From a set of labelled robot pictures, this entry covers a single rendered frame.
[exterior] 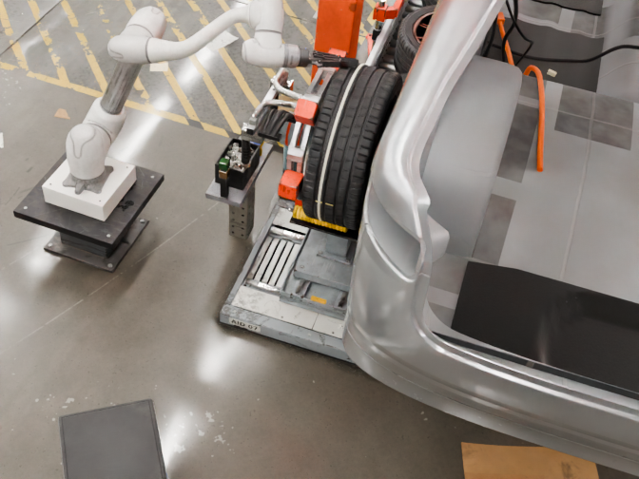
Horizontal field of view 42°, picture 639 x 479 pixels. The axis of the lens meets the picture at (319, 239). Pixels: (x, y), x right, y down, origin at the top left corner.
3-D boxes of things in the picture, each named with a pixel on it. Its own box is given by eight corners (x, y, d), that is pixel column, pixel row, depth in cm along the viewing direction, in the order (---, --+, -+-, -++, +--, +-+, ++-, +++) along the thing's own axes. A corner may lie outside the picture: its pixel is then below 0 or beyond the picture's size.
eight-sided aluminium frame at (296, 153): (296, 227, 348) (305, 125, 308) (280, 222, 349) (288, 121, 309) (334, 147, 384) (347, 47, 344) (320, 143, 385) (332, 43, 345)
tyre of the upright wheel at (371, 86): (361, 244, 370) (353, 212, 305) (310, 229, 373) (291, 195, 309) (403, 106, 379) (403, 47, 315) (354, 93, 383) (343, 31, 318)
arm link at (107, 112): (73, 140, 383) (92, 111, 398) (106, 157, 387) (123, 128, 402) (125, 17, 330) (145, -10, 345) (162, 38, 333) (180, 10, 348)
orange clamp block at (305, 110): (315, 126, 319) (312, 120, 310) (295, 122, 320) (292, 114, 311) (319, 109, 320) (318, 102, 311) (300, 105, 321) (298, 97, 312)
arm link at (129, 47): (142, 43, 321) (154, 25, 331) (99, 42, 325) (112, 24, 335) (150, 72, 330) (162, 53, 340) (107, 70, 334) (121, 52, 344)
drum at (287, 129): (315, 161, 346) (318, 134, 336) (266, 147, 349) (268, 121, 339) (325, 140, 356) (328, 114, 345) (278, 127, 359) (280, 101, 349)
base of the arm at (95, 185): (57, 192, 375) (56, 182, 371) (76, 160, 390) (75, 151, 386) (97, 200, 374) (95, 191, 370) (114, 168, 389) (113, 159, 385)
